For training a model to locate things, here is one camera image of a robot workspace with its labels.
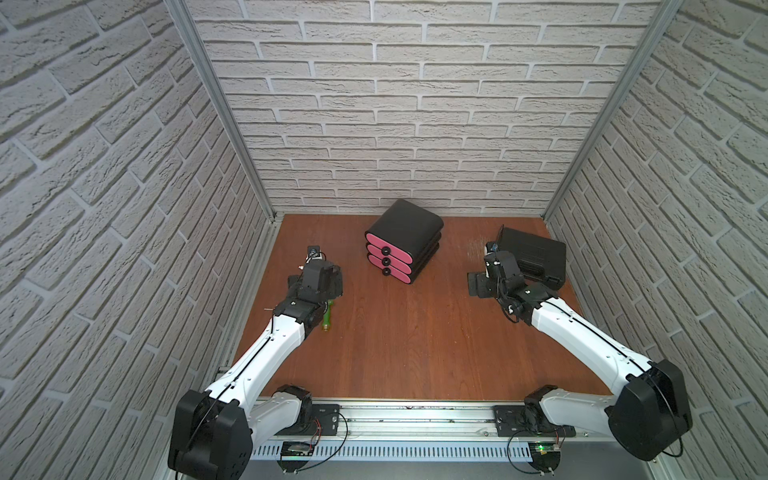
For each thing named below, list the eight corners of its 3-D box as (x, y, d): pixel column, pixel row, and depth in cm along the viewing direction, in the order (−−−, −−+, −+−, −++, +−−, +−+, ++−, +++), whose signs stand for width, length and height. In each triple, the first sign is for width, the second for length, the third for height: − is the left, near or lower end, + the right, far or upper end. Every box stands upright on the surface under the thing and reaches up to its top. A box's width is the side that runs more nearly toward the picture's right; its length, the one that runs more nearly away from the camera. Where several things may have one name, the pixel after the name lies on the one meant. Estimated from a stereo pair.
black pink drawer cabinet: (365, 265, 106) (362, 234, 92) (399, 229, 117) (400, 196, 104) (409, 291, 99) (412, 262, 86) (440, 250, 111) (447, 218, 97)
